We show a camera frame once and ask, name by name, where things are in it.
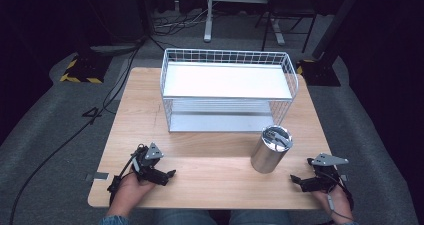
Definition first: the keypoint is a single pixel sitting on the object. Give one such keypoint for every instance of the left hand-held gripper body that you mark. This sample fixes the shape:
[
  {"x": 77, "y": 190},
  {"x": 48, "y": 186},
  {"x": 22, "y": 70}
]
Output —
[{"x": 150, "y": 165}]

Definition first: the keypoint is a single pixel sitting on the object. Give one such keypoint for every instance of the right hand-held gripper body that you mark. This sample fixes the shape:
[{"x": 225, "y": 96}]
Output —
[{"x": 325, "y": 175}]

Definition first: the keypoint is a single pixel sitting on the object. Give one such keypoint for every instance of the person's right hand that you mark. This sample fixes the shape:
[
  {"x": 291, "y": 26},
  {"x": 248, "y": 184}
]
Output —
[{"x": 336, "y": 203}]

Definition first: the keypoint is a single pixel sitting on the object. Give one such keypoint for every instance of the person's left hand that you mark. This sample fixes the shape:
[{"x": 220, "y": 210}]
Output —
[{"x": 128, "y": 193}]

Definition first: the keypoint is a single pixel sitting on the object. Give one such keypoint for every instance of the silver metal canister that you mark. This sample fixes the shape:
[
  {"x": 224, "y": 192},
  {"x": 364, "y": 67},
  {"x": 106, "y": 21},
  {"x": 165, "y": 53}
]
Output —
[{"x": 269, "y": 155}]

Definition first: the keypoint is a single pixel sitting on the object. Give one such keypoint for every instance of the person's left leg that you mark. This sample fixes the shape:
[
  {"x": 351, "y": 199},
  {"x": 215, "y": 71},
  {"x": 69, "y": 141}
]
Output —
[{"x": 181, "y": 218}]

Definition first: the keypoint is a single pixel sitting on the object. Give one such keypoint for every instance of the person's leg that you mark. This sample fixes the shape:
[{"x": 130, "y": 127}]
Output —
[
  {"x": 260, "y": 218},
  {"x": 181, "y": 218}
]

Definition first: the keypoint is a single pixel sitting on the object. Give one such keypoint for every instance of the grey tape strip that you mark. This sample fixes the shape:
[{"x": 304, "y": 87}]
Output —
[{"x": 98, "y": 176}]

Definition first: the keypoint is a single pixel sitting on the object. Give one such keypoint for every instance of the person's right leg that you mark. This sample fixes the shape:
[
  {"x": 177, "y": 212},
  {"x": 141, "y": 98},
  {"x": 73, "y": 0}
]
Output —
[{"x": 260, "y": 218}]

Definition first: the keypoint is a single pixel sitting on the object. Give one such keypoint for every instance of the black yellow striped stand base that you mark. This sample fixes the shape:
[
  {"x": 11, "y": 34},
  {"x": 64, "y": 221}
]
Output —
[
  {"x": 318, "y": 73},
  {"x": 85, "y": 70}
]

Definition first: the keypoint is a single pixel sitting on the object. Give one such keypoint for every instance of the black slanted stand pole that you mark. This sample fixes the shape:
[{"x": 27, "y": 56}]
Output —
[{"x": 336, "y": 21}]

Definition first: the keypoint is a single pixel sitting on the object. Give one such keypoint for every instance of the black chair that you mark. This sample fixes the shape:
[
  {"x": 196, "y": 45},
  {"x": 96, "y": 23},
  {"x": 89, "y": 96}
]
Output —
[{"x": 286, "y": 8}]

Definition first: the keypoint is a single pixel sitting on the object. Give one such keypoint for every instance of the white desk frame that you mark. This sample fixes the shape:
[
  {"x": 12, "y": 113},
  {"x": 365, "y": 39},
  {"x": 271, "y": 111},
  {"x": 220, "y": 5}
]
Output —
[{"x": 209, "y": 18}]

